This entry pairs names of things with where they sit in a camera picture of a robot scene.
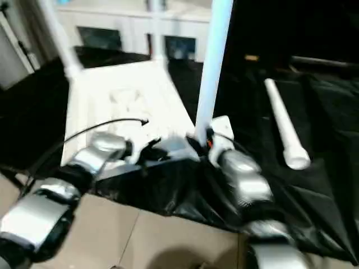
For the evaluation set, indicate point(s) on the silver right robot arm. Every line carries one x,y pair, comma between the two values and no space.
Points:
246,179

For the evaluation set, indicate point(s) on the white plastic table leg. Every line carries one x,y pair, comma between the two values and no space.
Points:
60,39
213,70
158,30
283,120

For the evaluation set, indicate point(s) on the black plastic mat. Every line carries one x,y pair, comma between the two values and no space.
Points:
308,126

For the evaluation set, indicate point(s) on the grey curtain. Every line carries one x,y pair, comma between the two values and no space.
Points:
33,30

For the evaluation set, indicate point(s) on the white glass-door cabinet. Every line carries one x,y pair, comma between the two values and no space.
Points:
131,25

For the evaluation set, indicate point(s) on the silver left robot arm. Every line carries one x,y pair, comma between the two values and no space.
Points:
47,207

